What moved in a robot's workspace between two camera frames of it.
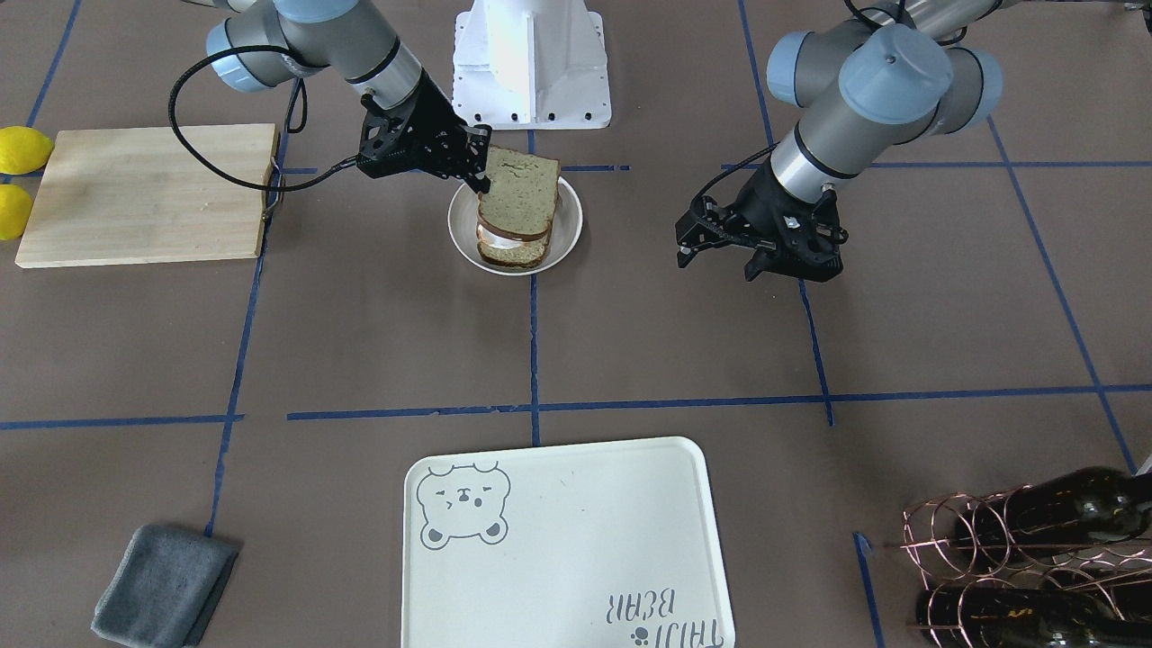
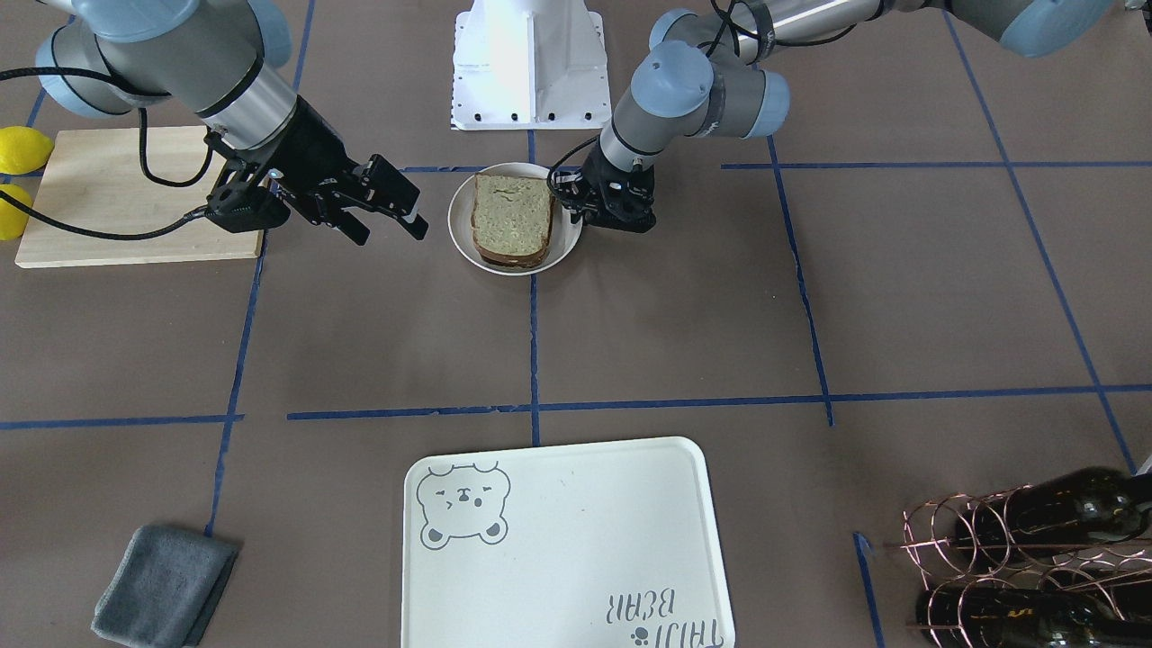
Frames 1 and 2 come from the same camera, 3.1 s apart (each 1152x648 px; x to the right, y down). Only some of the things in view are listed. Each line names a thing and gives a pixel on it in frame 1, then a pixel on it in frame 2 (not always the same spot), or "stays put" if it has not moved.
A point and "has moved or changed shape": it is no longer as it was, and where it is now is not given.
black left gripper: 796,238 → 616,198
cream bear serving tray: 602,545 stays put
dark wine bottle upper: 1091,506 stays put
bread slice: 522,197 has moved or changed shape
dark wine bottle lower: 1013,616 stays put
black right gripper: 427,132 → 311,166
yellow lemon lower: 16,211 stays put
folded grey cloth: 164,588 stays put
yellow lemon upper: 22,149 stays put
